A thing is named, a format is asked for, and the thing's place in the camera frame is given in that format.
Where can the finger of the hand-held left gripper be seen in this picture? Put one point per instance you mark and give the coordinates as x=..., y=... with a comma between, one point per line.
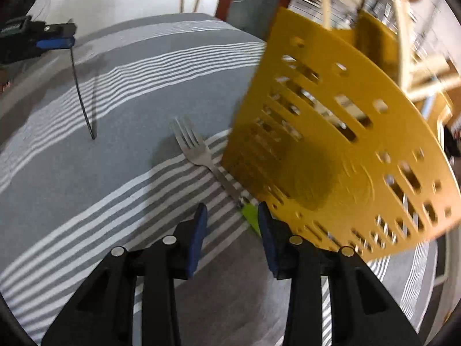
x=57, y=38

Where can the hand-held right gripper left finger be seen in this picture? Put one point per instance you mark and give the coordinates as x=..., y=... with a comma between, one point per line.
x=196, y=238

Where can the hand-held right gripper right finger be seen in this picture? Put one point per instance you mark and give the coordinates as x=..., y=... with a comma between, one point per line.
x=266, y=238

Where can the thin black chopstick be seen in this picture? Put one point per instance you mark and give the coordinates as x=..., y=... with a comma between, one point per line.
x=81, y=93

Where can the yellow perforated utensil basket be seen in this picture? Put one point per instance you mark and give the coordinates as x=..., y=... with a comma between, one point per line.
x=324, y=173

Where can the grey white striped tablecloth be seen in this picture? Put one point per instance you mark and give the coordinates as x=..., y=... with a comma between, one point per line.
x=126, y=173

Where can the wooden stick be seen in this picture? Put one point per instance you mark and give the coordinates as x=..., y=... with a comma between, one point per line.
x=182, y=1
x=198, y=1

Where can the dark framed glass door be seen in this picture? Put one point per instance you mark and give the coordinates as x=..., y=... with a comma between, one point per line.
x=252, y=0

